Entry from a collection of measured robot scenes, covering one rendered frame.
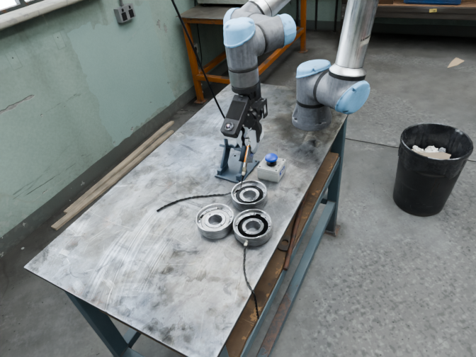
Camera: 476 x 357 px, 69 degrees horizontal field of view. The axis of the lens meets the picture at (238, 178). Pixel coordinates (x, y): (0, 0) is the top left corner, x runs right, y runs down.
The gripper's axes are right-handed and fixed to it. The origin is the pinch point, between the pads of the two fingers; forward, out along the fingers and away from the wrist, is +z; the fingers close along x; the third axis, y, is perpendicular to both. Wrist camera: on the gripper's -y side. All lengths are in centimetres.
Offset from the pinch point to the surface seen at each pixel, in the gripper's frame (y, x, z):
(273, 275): -12.8, -12.4, 38.1
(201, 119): 27.8, 39.1, 13.1
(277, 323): -13, -12, 69
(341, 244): 54, -18, 93
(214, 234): -24.6, -2.3, 10.3
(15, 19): 31, 149, -21
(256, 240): -21.8, -13.6, 9.9
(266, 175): 3.3, -3.8, 10.9
